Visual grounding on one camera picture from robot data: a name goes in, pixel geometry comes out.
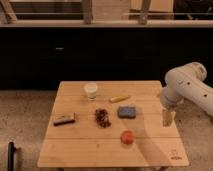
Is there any blue sponge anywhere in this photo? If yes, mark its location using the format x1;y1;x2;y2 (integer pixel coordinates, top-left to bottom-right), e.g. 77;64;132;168
117;106;136;118

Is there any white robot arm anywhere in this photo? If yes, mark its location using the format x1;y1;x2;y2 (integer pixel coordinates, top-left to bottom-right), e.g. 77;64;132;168
160;62;213;127

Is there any orange fruit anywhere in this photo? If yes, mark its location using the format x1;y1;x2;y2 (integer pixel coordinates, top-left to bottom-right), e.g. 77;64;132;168
121;130;134;144

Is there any yellow banana piece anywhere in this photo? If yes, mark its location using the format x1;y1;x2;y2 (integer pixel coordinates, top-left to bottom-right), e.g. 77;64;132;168
109;95;130;103

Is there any dark crumb pile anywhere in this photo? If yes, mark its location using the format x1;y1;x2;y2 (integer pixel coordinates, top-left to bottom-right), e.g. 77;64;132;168
95;109;111;128

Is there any wooden table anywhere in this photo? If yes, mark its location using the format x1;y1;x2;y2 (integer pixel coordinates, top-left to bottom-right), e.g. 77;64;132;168
38;81;189;168

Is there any white cup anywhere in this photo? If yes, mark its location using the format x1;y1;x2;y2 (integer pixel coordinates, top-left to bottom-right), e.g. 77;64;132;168
84;82;98;100

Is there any dark cabinet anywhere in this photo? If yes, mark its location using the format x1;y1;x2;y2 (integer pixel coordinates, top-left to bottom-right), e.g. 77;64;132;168
0;28;213;89

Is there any black post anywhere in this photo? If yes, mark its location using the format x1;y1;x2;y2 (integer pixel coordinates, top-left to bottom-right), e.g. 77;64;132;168
7;142;16;171

